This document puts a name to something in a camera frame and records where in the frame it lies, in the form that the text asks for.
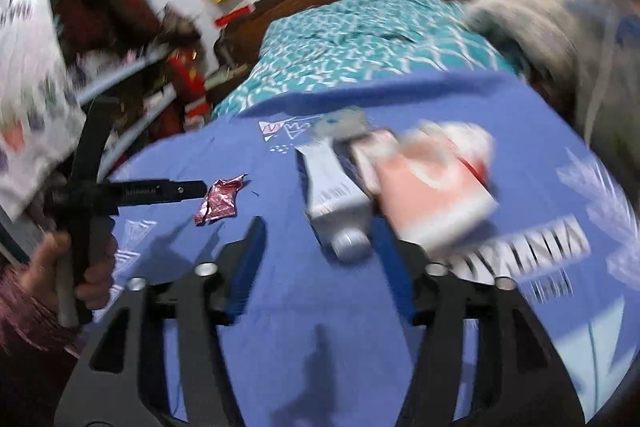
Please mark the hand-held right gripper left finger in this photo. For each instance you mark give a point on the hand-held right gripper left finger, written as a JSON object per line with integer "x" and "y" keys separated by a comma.
{"x": 246, "y": 269}

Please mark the white printed paper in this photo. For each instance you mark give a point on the white printed paper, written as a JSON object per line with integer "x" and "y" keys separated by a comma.
{"x": 30, "y": 97}

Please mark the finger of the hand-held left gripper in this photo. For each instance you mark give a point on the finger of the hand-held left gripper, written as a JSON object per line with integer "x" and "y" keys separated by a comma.
{"x": 165, "y": 191}

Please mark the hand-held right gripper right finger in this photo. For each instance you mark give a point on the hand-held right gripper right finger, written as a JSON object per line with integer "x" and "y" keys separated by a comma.
{"x": 397, "y": 279}

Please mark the checkered folded quilt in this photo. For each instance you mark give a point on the checkered folded quilt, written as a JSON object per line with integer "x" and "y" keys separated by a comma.
{"x": 545, "y": 27}

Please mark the grey squeeze tube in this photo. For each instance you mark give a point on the grey squeeze tube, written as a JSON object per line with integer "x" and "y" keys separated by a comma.
{"x": 330, "y": 192}

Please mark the red gift bag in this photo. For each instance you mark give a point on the red gift bag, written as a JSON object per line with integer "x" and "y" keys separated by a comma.
{"x": 187, "y": 82}

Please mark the pink foil wrapper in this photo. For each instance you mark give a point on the pink foil wrapper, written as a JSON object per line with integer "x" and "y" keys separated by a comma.
{"x": 220, "y": 201}

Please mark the person's left forearm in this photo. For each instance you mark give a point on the person's left forearm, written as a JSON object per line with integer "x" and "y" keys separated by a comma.
{"x": 27, "y": 357}

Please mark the blue grey small packet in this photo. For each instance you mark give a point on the blue grey small packet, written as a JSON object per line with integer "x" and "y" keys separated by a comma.
{"x": 342, "y": 123}

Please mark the blue printed bed sheet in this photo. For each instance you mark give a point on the blue printed bed sheet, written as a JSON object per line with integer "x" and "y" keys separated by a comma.
{"x": 310, "y": 357}

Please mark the person's left hand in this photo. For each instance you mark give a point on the person's left hand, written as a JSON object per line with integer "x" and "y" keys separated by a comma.
{"x": 42, "y": 264}

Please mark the teal patterned blanket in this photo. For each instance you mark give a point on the teal patterned blanket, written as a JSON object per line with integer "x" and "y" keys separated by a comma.
{"x": 350, "y": 42}

